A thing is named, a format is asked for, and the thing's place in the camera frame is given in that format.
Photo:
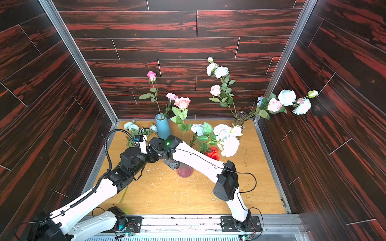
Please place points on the teal ceramic vase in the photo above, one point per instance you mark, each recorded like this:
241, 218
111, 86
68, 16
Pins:
163, 127

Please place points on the small blue flower sprig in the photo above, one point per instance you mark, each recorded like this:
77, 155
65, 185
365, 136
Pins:
134, 129

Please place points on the blue pink glass vase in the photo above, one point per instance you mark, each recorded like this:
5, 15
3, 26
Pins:
184, 170

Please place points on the blue carnation flower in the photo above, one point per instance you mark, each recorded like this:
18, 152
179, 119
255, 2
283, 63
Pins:
198, 131

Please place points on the pink carnation flower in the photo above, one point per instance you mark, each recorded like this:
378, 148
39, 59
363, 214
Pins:
172, 98

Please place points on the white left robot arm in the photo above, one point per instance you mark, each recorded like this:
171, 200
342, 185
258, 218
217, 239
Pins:
67, 224

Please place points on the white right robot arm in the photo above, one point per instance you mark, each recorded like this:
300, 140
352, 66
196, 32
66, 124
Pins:
224, 175

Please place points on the clear ribbed glass vase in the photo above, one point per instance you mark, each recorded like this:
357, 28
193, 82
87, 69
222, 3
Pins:
239, 119

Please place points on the pink rose leafy stem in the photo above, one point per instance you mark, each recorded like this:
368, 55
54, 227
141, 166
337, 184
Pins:
180, 111

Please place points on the red rose flower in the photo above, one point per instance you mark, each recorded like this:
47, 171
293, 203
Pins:
213, 153

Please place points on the pink rose bud stem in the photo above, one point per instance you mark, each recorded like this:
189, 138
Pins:
153, 95

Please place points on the blue pink flower spray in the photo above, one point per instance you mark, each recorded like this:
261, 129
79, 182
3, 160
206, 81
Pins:
277, 104

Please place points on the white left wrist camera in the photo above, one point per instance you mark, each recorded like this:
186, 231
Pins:
140, 141

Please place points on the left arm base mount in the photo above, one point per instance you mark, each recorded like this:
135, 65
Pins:
125, 223

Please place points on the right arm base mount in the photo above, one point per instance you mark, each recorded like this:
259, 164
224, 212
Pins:
251, 224

